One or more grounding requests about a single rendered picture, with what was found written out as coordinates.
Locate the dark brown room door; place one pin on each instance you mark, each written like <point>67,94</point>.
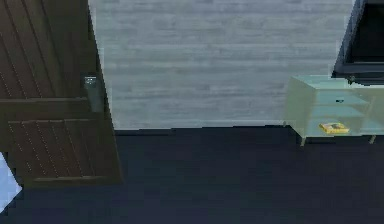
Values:
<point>50,100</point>

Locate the pale green shelf stand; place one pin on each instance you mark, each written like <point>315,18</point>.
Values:
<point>301,103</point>

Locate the yellow book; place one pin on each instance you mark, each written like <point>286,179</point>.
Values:
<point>334,127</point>

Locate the black television set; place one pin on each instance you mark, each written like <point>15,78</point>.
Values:
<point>366,40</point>

